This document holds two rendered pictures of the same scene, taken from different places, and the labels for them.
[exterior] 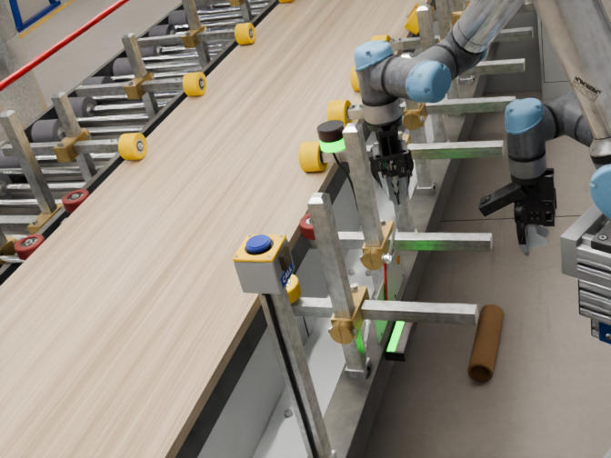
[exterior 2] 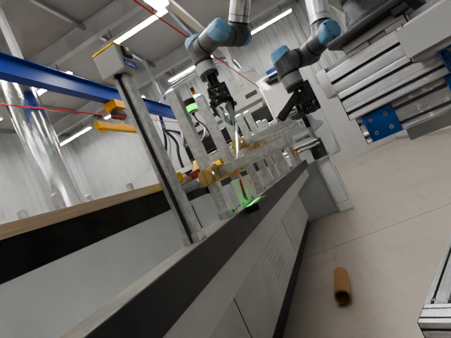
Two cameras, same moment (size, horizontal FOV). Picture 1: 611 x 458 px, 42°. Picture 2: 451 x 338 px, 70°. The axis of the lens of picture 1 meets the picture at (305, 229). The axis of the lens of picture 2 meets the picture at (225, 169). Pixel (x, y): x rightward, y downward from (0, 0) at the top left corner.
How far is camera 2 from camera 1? 113 cm
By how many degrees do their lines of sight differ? 35
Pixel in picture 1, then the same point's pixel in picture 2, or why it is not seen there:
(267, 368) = (170, 235)
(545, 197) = (309, 93)
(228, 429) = (131, 247)
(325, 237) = (180, 113)
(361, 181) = (211, 123)
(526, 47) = (323, 192)
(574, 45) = not seen: outside the picture
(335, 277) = (192, 139)
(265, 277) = (112, 58)
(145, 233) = not seen: hidden behind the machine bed
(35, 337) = not seen: hidden behind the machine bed
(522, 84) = (328, 210)
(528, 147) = (287, 64)
